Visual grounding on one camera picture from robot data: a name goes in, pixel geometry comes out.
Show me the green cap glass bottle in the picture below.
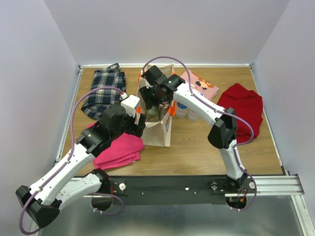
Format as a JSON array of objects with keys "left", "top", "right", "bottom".
[{"left": 146, "top": 106, "right": 159, "bottom": 122}]

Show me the beige canvas bag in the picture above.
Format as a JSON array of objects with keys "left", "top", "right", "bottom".
[{"left": 136, "top": 76, "right": 176, "bottom": 147}]

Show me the blue cap bottle from bag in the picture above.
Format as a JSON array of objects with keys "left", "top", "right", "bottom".
[{"left": 188, "top": 92, "right": 205, "bottom": 123}]

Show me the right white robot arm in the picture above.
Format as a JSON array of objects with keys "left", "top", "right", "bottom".
[{"left": 139, "top": 65, "right": 247, "bottom": 193}]

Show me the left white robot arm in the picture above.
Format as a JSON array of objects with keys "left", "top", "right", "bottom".
[{"left": 15, "top": 95, "right": 145, "bottom": 235}]

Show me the red top can near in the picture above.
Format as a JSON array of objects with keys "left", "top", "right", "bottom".
[{"left": 159, "top": 101, "right": 170, "bottom": 121}]

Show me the plaid navy shirt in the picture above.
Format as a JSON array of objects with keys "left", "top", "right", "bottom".
[{"left": 81, "top": 63, "right": 126, "bottom": 120}]

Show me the magenta folded cloth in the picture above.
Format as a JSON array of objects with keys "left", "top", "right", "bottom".
[{"left": 93, "top": 133, "right": 144, "bottom": 170}]

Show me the blue cap bottle on table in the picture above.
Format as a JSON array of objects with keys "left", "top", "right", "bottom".
[{"left": 176, "top": 102, "right": 189, "bottom": 118}]

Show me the pink printed t-shirt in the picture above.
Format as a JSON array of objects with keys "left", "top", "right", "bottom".
[{"left": 180, "top": 70, "right": 219, "bottom": 100}]

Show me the red cloth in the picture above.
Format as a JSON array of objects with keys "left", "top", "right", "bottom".
[{"left": 217, "top": 83, "right": 263, "bottom": 138}]

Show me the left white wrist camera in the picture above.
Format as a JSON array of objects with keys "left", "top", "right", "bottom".
[{"left": 121, "top": 95, "right": 140, "bottom": 118}]

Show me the aluminium frame rail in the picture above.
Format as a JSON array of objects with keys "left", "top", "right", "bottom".
[{"left": 220, "top": 175, "right": 305, "bottom": 197}]

